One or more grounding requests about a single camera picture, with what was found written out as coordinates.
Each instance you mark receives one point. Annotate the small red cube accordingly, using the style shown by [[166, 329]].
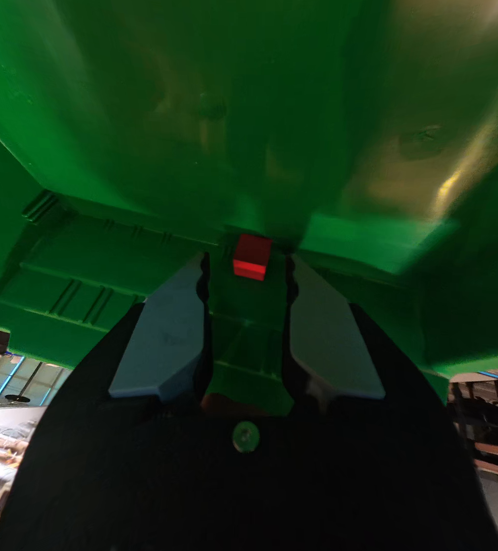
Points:
[[251, 258]]

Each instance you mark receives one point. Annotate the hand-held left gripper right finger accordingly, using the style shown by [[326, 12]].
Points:
[[335, 344]]

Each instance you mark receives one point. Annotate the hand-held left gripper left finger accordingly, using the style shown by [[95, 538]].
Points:
[[163, 344]]

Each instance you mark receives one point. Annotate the green plastic bin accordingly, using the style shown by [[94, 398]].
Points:
[[188, 129]]

